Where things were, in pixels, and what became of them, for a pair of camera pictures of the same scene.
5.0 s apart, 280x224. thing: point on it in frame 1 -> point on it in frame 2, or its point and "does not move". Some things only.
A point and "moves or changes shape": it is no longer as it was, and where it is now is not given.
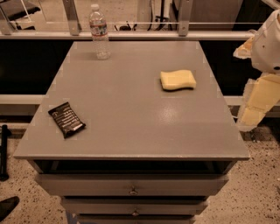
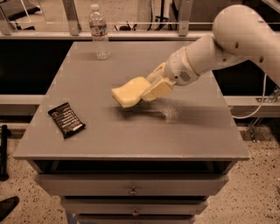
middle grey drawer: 133,206 does not move
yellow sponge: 178,80 moves or changes shape
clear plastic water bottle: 99,31 does not move
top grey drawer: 132,185 does not move
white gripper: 267,49 -> 177,70
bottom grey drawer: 136,219 does not move
